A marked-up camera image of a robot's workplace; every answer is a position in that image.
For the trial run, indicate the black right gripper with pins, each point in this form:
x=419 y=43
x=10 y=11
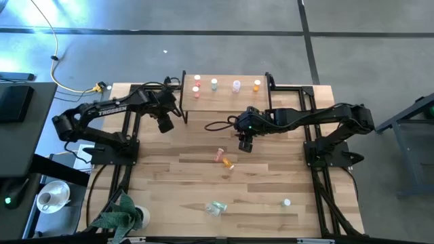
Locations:
x=249 y=122

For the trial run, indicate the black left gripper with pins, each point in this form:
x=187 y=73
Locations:
x=162 y=103

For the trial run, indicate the pink pill bottle white cap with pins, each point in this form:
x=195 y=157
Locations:
x=195 y=91
x=218 y=155
x=197 y=80

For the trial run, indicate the clear pill bottle white cap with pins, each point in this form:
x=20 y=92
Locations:
x=236 y=86

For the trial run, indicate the teal pill bottle white cap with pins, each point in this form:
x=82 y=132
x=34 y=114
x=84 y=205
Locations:
x=220 y=205
x=285 y=202
x=214 y=84

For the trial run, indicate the clear pill bottle green label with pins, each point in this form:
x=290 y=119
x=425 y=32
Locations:
x=212 y=210

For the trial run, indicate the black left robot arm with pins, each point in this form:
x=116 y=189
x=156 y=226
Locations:
x=112 y=110

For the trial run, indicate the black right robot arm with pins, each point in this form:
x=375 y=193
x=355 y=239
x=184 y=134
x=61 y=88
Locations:
x=322 y=117

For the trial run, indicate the wooden shelf black metal legs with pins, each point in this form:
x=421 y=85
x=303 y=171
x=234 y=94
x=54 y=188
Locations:
x=220 y=101

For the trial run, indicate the white box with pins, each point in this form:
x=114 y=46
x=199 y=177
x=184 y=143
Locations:
x=78 y=159

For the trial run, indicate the green plant white pot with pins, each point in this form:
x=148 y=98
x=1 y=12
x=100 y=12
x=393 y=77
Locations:
x=118 y=217

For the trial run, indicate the black desk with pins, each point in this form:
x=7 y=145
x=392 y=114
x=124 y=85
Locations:
x=61 y=171

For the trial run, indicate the silver aluminium extrusion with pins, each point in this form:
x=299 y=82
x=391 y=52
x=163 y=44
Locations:
x=315 y=241
x=127 y=240

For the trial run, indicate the black closed laptop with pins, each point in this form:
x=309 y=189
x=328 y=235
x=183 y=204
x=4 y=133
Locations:
x=15 y=103

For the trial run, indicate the dark grey desk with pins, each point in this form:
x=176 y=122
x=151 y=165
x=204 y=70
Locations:
x=20 y=142

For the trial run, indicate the black flat device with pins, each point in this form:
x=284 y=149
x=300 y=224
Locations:
x=17 y=76

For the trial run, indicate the white cup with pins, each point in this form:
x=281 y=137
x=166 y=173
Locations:
x=45 y=200

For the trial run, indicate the black computer mouse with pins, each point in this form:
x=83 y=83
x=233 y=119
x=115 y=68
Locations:
x=15 y=194

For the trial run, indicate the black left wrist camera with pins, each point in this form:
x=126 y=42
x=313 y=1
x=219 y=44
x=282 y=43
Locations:
x=165 y=124

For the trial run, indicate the grey blue table frame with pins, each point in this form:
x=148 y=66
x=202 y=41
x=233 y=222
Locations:
x=407 y=157

